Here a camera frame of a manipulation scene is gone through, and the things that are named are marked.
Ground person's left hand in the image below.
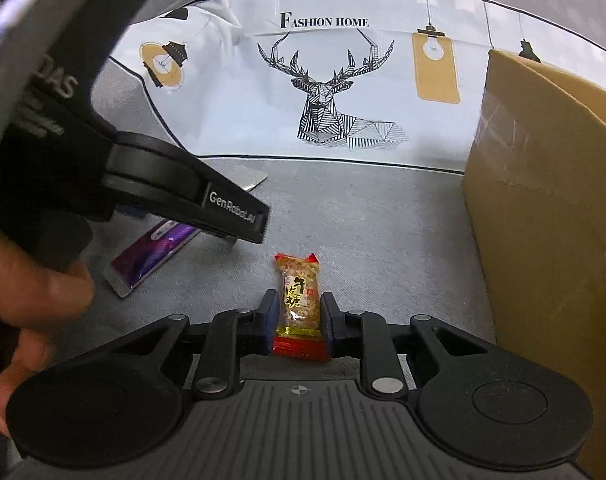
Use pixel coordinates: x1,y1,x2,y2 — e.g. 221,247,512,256
0,220,96,438

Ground cardboard box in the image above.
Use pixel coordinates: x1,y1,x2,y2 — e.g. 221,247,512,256
462,49,606,480

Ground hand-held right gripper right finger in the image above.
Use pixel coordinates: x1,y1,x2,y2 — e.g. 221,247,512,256
320,291,488,398

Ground peanut candy packet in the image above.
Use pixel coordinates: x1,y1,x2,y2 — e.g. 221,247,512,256
274,252,332,362

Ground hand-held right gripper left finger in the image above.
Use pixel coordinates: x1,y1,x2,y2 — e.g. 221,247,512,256
103,289,278,398

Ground purple snack packet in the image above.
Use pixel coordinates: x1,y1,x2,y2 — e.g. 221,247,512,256
102,217,201,298

